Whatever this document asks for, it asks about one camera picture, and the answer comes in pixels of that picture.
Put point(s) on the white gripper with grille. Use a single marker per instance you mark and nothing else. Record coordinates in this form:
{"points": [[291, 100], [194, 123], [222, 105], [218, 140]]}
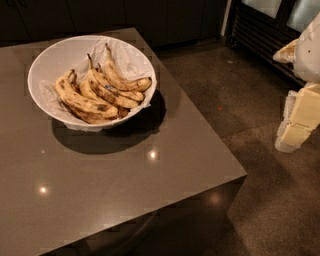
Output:
{"points": [[309, 55]]}

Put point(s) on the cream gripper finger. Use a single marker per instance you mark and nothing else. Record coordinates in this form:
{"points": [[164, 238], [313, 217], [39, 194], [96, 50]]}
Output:
{"points": [[280, 144]]}

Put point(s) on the brown underlying banana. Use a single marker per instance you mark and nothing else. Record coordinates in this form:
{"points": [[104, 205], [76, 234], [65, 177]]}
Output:
{"points": [[95, 112]]}

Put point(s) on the middle spotted banana with sticker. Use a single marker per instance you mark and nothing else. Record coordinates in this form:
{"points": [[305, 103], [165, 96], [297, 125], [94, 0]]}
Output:
{"points": [[106, 94]]}

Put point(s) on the white paper bowl liner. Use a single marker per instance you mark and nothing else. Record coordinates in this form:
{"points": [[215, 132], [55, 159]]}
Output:
{"points": [[133, 61]]}

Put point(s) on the rear spotted yellow banana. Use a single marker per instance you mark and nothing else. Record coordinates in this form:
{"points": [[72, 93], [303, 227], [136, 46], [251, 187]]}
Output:
{"points": [[114, 77]]}

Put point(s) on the spotted yellow banana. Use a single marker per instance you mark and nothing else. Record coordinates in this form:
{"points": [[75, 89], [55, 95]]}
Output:
{"points": [[114, 77], [65, 91]]}

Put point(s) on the white round bowl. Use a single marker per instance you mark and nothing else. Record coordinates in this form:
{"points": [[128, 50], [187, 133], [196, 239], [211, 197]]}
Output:
{"points": [[63, 55]]}

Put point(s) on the small hidden yellow banana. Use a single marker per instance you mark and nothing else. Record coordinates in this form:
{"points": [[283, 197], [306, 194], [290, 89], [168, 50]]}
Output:
{"points": [[87, 91]]}

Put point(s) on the front spotted yellow banana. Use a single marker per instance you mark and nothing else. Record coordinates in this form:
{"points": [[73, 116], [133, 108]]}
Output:
{"points": [[65, 91]]}

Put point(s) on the dark glass door refrigerator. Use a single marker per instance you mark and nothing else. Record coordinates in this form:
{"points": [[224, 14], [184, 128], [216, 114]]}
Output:
{"points": [[265, 26]]}

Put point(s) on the dark lower cabinets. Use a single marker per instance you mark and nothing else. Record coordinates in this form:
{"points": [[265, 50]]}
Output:
{"points": [[160, 22]]}

